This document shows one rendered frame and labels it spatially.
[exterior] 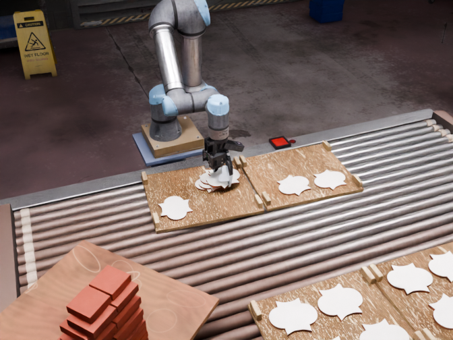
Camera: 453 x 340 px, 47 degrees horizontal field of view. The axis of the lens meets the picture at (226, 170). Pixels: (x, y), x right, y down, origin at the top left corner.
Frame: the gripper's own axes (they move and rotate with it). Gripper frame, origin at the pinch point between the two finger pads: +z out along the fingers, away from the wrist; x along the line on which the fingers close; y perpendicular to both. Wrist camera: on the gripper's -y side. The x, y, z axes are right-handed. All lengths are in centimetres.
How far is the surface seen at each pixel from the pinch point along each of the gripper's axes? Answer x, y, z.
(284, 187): 15.1, -18.9, 3.2
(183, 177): -13.7, 10.7, 4.1
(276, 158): -4.3, -29.7, 4.1
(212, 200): 5.2, 8.3, 4.1
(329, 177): 19.8, -38.4, 3.2
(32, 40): -353, -15, 62
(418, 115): 2, -114, 6
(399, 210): 47, -49, 6
